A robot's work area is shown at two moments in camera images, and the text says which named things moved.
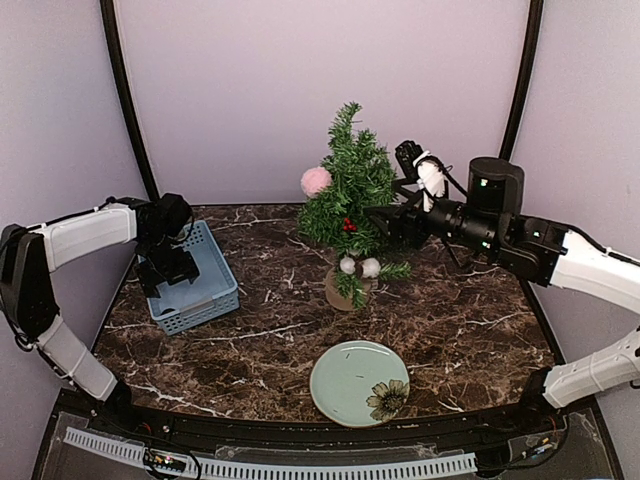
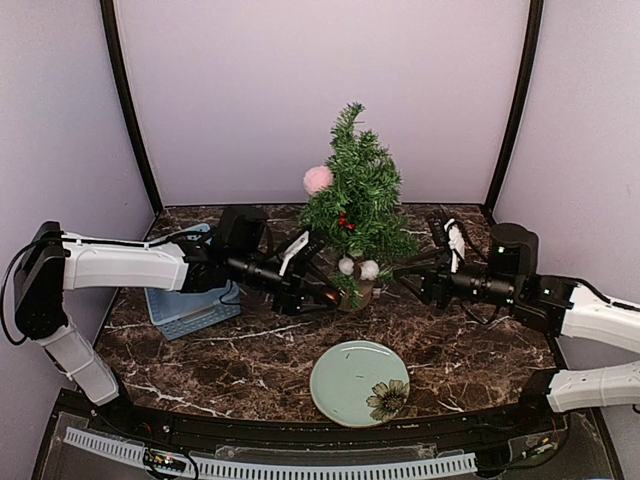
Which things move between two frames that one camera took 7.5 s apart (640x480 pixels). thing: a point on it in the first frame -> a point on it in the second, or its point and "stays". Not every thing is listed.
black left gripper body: [164, 266] -> [242, 270]
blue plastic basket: [213, 294] stays
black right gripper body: [471, 227] -> [494, 288]
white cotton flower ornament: [370, 267] stays
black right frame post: [532, 40] stays
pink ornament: [314, 179] stays
